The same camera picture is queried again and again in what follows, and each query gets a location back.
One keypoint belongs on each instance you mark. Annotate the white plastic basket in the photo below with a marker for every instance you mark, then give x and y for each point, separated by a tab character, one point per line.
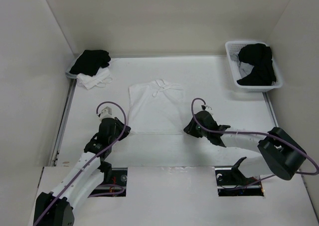
233	47

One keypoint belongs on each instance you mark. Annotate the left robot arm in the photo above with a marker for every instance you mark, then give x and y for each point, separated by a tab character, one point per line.
58	207

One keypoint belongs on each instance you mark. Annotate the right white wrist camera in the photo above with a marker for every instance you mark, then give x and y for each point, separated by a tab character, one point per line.
207	108

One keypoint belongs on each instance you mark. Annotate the black tank top in basket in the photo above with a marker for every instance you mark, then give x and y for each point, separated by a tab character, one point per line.
260	56

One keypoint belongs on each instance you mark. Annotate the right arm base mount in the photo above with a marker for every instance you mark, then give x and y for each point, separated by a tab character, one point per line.
232	183

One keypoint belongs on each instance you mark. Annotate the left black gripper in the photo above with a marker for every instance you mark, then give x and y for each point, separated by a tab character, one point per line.
120	125

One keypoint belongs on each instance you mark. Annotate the folded black tank top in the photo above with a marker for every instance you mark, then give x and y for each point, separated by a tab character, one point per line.
89	62

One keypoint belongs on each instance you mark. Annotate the folded white tank top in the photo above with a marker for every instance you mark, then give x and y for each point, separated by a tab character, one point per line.
101	79

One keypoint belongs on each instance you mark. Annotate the white tank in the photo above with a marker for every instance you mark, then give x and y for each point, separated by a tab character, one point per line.
156	107
101	79

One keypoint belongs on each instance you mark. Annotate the grey garment in basket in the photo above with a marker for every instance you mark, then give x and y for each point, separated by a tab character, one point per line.
244	68

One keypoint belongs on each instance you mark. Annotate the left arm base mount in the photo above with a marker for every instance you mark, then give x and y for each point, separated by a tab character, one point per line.
113	185

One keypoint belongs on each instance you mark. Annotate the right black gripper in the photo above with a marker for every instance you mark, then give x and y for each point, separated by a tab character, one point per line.
190	128

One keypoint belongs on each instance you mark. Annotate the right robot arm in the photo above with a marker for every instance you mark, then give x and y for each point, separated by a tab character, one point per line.
274	157

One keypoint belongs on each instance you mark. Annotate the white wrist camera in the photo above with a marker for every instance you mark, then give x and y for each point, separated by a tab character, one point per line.
105	113
207	108

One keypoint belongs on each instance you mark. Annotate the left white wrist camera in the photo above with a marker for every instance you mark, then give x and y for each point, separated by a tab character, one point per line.
105	113

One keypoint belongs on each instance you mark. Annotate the grey folded cloth under stack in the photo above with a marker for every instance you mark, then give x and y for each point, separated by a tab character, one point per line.
68	73

